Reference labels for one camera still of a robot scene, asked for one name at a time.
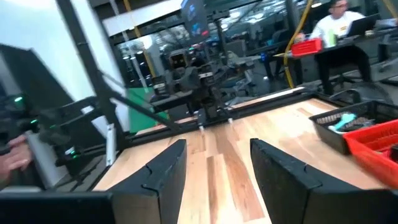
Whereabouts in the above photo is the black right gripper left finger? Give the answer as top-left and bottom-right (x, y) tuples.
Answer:
(0, 139), (187, 224)

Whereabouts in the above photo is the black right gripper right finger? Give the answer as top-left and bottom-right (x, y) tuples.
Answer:
(250, 138), (398, 224)

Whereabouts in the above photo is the teal staple remover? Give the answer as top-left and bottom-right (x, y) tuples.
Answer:
(328, 113), (357, 132)

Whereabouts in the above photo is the dark staple remover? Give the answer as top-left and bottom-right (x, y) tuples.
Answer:
(343, 116), (376, 132)

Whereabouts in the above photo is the dark hanging screen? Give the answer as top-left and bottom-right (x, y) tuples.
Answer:
(180, 0), (210, 45)

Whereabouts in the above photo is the green panel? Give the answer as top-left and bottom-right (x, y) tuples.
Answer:
(126, 86), (170, 134)

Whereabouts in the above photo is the black plastic basket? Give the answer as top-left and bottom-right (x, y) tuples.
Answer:
(309, 100), (398, 156)

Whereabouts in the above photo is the red plastic basket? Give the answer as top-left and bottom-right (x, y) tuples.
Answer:
(343, 119), (398, 189)

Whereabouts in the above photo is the black teleoperation device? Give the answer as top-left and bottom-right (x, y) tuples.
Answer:
(0, 93), (108, 191)

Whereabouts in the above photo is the red box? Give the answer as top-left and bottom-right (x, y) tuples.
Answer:
(291, 37), (324, 58)

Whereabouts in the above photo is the green cup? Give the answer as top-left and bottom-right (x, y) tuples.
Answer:
(326, 29), (338, 48)

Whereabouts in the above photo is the person's hand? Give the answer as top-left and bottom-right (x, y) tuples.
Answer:
(0, 134), (34, 184)

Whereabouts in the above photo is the person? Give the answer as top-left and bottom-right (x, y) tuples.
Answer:
(309, 0), (374, 96)

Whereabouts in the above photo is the dark office desk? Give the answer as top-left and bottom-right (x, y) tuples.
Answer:
(273, 26), (398, 85)

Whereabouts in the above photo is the black laptop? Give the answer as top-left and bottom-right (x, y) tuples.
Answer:
(345, 14), (380, 38)

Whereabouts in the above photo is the yellow cable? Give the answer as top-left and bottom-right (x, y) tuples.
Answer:
(122, 0), (157, 79)

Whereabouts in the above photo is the black table frame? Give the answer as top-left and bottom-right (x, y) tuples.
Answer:
(93, 86), (343, 194)

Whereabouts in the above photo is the yellow hanging hose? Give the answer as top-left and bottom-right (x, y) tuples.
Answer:
(284, 0), (313, 90)

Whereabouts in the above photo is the black overhead rig frame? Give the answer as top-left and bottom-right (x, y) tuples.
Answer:
(57, 0), (181, 151)

